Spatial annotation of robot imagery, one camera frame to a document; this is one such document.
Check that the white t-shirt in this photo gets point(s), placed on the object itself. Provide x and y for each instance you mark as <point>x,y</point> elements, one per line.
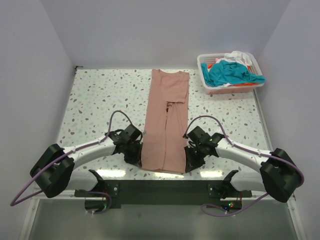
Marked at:
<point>236,57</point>

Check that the teal t-shirt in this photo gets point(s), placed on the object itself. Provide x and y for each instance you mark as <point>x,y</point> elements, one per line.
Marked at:
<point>231,73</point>

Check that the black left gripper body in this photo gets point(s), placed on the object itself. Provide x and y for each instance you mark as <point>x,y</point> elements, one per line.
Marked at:
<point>127,153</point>

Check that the aluminium rail frame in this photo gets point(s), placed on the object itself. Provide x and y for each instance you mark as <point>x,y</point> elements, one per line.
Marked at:
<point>68,194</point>

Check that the pink printed t-shirt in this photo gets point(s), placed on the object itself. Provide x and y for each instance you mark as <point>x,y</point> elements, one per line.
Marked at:
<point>165,123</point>

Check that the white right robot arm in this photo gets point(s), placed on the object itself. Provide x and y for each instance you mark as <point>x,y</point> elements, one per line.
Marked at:
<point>275,172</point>

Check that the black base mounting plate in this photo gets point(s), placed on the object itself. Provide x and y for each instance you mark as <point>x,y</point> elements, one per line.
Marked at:
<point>113,194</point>

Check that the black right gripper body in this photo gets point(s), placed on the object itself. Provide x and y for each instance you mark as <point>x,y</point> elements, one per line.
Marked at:
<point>198,147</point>

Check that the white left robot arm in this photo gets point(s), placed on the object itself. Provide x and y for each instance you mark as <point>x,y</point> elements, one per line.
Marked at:
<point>56,170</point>

